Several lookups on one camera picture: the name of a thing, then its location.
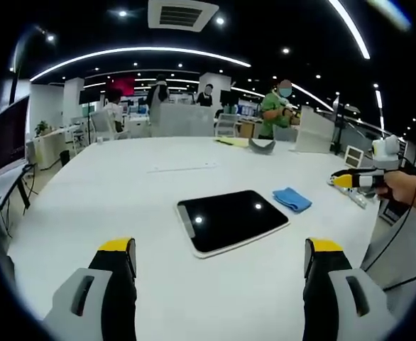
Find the ceiling air vent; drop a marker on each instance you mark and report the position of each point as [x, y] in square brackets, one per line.
[181, 15]

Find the blue cleaning cloth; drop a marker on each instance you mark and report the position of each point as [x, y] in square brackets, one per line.
[291, 199]

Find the yellow cloth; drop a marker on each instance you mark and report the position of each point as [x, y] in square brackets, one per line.
[233, 141]

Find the grey partition panel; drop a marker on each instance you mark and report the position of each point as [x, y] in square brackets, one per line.
[183, 120]

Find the grey curved tray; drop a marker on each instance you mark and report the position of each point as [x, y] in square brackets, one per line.
[262, 146]

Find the black tripod stand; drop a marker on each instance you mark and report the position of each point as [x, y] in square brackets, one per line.
[339, 128]

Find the white folded board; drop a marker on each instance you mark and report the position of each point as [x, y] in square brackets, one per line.
[312, 131]

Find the white strip on table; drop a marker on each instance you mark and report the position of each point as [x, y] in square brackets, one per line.
[182, 167]

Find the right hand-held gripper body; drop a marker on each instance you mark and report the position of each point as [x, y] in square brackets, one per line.
[381, 167]

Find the white mesh office chair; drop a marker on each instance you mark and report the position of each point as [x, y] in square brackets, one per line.
[226, 124]

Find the potted green plant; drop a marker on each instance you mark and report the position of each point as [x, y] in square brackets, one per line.
[42, 128]

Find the person's grey clothing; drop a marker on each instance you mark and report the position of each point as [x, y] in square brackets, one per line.
[401, 255]

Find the white side desk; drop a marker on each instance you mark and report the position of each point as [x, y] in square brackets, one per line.
[48, 145]

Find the black tablet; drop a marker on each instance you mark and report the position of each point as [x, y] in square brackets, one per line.
[232, 222]

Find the dark monitor screen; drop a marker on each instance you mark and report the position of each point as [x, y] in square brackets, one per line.
[7, 135]

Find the small framed picture stand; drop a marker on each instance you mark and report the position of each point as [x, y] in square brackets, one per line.
[353, 157]

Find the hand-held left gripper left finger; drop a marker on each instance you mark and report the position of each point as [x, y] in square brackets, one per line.
[98, 291]

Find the person's right hand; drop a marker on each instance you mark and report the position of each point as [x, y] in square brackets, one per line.
[403, 186]

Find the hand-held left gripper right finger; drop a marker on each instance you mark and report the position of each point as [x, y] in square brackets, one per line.
[339, 295]

